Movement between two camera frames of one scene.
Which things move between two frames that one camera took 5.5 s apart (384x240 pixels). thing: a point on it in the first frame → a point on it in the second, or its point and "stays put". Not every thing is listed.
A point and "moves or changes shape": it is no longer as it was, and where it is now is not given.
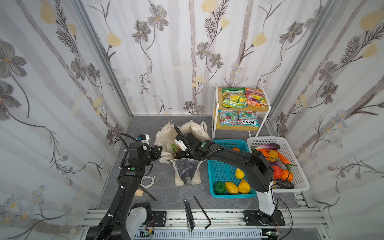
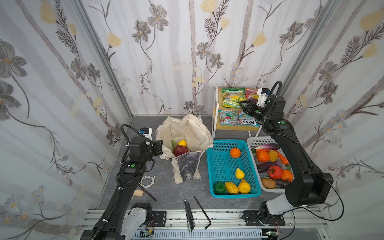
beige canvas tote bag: [186, 170] moves or changes shape
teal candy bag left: [229, 117] stays put
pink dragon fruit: [176, 149] stays put
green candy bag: [234, 98] stays put
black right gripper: [186, 148] → [250, 107]
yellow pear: [240, 174] stays put
